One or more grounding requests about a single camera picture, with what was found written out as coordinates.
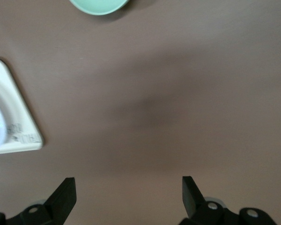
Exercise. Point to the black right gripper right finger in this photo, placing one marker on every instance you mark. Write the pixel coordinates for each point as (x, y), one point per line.
(192, 201)

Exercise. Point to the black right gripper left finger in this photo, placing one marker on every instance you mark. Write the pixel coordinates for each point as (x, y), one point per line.
(61, 201)

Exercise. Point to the cream bear print tray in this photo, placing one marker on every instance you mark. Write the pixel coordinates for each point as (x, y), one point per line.
(21, 117)

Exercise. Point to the brown table mat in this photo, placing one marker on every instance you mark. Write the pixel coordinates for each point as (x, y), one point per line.
(154, 93)

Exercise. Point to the mint green bowl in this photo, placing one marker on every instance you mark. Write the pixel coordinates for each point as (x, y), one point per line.
(98, 5)

